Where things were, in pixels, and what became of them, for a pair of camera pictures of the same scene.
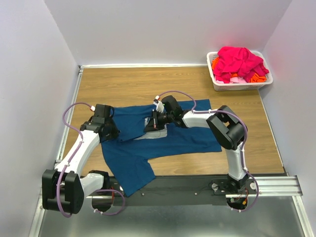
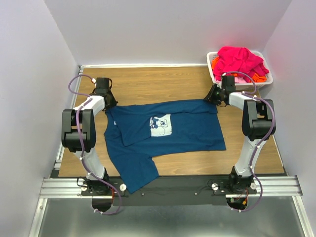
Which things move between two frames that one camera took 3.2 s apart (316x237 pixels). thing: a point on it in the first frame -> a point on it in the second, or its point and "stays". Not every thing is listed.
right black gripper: (153, 124) -> (210, 97)
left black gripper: (115, 133) -> (114, 101)
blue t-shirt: (128, 156) stays
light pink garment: (236, 79) stays
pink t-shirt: (232, 61) stays
